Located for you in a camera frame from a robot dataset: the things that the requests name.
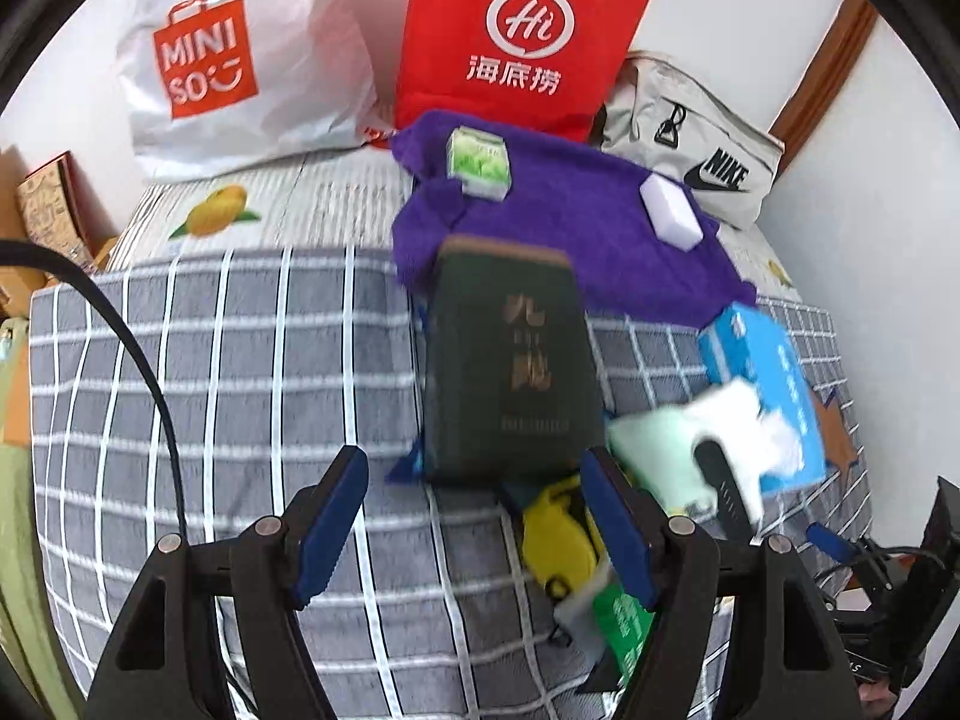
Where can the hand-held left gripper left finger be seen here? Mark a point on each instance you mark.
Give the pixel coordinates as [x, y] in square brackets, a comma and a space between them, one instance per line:
[330, 532]

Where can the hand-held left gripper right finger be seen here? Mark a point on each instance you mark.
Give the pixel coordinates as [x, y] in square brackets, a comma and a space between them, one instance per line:
[615, 532]

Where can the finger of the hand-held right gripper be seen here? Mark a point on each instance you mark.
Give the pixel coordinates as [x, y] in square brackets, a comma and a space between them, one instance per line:
[829, 542]

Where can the yellow plastic item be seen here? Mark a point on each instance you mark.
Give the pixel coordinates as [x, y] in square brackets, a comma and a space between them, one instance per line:
[555, 540]

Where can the light green cloth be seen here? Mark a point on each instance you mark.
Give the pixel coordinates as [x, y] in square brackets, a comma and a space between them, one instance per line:
[652, 450]

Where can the green packet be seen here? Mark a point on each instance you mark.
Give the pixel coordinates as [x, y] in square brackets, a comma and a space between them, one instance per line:
[622, 630]

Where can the grey checked blanket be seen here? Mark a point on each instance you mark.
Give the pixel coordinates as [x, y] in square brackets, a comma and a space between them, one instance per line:
[262, 390]

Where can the white cloth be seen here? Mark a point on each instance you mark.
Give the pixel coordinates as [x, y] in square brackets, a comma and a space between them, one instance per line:
[739, 409]

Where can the blue tissue box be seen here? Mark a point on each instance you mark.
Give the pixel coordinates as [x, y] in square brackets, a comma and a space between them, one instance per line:
[765, 360]

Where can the pale green fabric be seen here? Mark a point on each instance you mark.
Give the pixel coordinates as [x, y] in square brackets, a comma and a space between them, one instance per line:
[22, 540]

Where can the purple towel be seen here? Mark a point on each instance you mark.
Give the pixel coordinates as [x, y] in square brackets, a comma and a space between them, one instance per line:
[570, 217]

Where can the white sponge block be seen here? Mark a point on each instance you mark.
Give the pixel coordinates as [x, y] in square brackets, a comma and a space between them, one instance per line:
[671, 210]

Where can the fruit printed bed sheet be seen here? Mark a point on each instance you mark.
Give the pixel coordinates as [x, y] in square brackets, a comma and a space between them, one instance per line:
[315, 202]

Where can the green and white small box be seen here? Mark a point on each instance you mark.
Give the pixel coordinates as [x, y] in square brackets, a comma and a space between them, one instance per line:
[480, 161]

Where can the grey backpack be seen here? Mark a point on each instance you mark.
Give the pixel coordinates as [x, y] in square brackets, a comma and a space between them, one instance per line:
[712, 120]

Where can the cardboard box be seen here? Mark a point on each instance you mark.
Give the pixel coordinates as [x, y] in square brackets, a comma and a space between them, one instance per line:
[52, 202]

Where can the white plastic shopping bag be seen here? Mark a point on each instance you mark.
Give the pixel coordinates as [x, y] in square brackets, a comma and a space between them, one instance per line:
[285, 30]

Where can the red shopping bag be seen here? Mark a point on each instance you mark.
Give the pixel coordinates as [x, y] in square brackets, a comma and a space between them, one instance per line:
[465, 0]

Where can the wooden door frame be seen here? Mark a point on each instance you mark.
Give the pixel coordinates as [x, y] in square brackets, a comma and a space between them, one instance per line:
[832, 52]

